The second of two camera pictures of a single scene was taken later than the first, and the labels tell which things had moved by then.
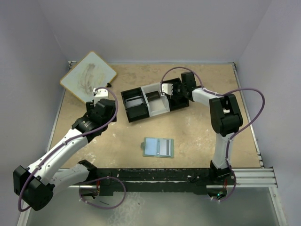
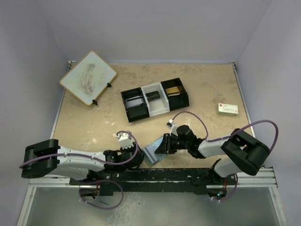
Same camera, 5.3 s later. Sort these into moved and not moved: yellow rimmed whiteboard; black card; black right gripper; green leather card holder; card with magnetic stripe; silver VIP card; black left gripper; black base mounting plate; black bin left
Moved: green leather card holder; card with magnetic stripe; black left gripper; black right gripper
Not moved: black bin left; silver VIP card; yellow rimmed whiteboard; black card; black base mounting plate
